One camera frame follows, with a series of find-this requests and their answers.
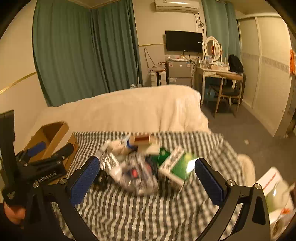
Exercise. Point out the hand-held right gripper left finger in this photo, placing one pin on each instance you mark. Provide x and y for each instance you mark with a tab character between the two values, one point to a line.
85	179

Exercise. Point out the blue packet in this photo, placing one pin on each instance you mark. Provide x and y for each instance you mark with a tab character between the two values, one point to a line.
129	144

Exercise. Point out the white sliding wardrobe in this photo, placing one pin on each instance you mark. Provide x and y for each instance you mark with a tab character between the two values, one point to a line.
266	69

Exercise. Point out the small brown box red side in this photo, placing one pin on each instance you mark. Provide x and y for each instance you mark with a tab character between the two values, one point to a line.
142	139

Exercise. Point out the green curtain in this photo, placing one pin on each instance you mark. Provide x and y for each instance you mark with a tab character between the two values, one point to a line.
115	46
219	25
62	53

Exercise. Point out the white fluffy blanket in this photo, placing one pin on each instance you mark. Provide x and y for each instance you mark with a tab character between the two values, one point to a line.
127	109

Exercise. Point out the wooden chair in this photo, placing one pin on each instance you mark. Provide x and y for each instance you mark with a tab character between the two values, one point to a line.
227	92

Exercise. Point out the small white box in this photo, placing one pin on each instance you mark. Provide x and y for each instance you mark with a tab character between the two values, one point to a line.
150	150

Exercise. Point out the silver mini fridge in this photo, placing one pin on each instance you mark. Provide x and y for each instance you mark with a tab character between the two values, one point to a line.
179	70

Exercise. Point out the black backpack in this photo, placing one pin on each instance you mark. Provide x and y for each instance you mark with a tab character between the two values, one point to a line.
235	63

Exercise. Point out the clear plastic bag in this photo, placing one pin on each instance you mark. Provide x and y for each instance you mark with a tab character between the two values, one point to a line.
138	177

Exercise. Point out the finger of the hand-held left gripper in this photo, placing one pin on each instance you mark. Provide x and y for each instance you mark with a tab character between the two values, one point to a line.
35	148
64	151

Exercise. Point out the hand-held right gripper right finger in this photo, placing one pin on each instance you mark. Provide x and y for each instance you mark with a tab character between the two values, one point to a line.
209	183

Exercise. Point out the dark green packet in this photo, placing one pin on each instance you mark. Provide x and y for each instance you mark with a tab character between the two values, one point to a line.
163	155

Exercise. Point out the white vanity table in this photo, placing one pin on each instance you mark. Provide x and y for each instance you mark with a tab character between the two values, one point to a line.
204	71

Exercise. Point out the white air conditioner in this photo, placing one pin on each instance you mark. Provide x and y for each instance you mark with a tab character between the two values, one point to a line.
177	5

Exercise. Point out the brown cardboard box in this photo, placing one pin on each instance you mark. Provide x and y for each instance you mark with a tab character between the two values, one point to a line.
54	134

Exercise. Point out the oval white vanity mirror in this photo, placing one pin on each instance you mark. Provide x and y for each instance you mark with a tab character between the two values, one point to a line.
212	47

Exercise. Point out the black wall television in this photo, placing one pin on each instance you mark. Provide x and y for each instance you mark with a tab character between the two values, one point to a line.
183	41

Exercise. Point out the green and white box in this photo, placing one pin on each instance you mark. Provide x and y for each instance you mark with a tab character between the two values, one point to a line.
177	168

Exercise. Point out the white carton with red stripe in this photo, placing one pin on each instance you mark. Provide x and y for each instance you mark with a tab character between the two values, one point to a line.
270	183

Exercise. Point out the person's left hand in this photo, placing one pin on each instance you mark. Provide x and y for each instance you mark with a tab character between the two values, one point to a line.
12	213

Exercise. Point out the silver foil packet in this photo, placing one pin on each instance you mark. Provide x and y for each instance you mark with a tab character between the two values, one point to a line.
108	160

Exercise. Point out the orange hanging item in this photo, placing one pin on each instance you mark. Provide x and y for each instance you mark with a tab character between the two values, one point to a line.
293	62

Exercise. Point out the grey white checked sheet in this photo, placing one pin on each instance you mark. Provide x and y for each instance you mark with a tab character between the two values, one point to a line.
138	213

